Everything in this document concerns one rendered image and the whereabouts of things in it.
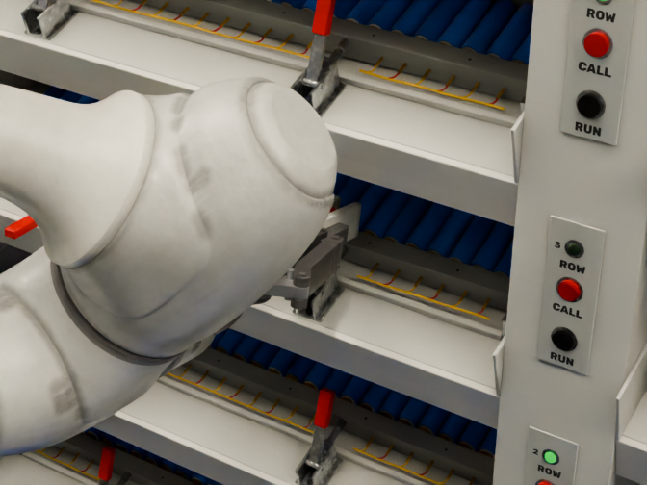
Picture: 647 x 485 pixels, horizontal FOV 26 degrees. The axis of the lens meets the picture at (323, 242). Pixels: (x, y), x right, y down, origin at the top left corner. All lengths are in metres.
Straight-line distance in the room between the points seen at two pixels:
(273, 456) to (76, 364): 0.51
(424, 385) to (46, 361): 0.40
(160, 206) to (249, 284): 0.07
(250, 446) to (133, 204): 0.62
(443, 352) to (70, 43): 0.40
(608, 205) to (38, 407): 0.40
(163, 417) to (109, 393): 0.53
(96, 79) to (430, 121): 0.30
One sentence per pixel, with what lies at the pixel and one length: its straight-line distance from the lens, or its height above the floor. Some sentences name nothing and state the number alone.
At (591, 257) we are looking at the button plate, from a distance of 0.98.
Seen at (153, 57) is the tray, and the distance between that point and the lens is 1.15.
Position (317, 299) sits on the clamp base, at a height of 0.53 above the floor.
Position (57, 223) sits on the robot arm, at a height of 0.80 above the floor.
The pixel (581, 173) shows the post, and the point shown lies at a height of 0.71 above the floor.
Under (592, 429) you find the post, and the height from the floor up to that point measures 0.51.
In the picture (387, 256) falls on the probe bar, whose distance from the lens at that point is 1.16.
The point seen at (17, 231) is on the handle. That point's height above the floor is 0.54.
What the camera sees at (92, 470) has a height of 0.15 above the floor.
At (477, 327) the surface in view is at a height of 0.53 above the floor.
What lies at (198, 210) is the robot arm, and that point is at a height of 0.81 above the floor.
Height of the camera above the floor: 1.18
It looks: 32 degrees down
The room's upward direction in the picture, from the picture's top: straight up
